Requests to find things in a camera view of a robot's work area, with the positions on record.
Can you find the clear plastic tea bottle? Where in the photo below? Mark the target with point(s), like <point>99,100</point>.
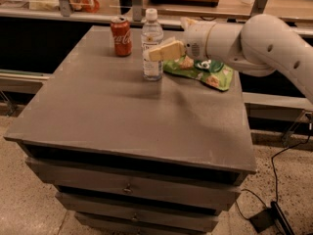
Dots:
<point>151,36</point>

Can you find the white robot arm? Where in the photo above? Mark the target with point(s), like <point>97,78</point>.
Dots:
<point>260,46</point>

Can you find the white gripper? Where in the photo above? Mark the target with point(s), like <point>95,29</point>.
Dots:
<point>195,39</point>

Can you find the grey drawer cabinet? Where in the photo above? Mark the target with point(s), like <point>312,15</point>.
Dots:
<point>97,125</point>

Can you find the black floor power adapter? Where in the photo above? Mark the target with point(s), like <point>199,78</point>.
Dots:
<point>269,217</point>

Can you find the green snack chip bag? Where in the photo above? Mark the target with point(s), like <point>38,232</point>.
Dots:
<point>209,72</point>

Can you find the red coca-cola can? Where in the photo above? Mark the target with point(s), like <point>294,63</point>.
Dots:
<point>121,35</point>

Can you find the metal drawer knob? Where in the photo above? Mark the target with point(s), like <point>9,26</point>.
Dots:
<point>127,189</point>

